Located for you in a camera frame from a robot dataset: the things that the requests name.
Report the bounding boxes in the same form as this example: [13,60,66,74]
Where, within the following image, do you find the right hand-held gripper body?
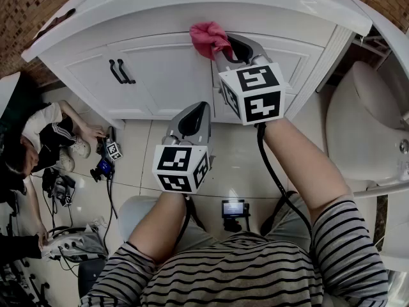
[213,33,286,126]

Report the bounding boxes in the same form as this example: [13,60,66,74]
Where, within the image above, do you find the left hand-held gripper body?
[152,101,213,194]

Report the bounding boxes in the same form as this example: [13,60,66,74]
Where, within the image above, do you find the tall white drawer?
[210,31,327,96]

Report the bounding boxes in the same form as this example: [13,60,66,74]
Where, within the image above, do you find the pink cloth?
[189,20,235,62]

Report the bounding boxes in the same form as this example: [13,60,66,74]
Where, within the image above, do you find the person's left forearm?
[127,190,190,265]

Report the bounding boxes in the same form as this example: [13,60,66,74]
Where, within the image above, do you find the person's right forearm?
[263,116,354,224]

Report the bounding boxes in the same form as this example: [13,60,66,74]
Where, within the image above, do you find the person's light trousers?
[117,191,308,248]

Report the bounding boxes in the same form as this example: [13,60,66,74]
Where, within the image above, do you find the small black monitor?
[220,199,251,233]

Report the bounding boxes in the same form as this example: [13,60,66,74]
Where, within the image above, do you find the spare hand-held gripper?
[96,125,123,163]

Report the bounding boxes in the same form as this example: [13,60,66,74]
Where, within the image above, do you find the small blue-screen monitor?
[89,157,115,183]

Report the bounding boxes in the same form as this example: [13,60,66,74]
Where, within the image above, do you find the white cabinet door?
[56,45,159,118]
[107,32,219,117]

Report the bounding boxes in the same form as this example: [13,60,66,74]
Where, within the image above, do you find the white toilet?
[325,60,409,189]

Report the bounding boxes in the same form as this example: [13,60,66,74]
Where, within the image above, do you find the person's striped shirt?
[79,199,389,307]

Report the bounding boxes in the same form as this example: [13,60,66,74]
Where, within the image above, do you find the metal rack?
[360,33,392,58]

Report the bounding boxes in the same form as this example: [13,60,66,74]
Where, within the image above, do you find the white vanity cabinet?
[20,0,374,130]

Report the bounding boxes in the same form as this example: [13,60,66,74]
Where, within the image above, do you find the grey equipment bag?
[40,224,108,264]

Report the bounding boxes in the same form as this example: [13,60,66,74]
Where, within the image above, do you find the white pipe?
[352,177,409,200]

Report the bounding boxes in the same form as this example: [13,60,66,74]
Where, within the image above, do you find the dark red rag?
[31,8,77,42]

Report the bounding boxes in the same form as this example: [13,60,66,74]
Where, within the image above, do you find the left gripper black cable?
[173,194,199,256]

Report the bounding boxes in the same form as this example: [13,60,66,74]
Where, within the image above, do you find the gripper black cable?
[256,122,313,253]
[173,194,199,256]

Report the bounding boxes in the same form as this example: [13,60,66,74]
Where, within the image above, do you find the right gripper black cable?
[256,122,313,253]

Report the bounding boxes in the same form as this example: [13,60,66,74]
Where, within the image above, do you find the black door handle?
[109,59,126,85]
[117,58,137,84]

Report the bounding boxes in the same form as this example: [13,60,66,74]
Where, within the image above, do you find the black device with cables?
[41,167,77,208]

